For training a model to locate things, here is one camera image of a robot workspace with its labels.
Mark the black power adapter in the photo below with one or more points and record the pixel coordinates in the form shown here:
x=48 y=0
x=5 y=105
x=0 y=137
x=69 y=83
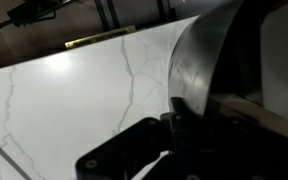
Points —
x=30 y=11

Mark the metal robot stand frame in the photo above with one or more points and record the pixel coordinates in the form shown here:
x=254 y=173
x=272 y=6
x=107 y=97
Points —
x=101 y=13

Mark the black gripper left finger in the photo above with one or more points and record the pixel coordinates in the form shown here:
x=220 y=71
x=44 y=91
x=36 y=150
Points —
x=180 y=133

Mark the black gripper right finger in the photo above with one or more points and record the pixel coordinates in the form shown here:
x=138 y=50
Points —
x=250 y=153

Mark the silver metal cutlery holder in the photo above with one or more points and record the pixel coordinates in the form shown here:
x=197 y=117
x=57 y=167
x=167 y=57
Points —
x=197 y=60

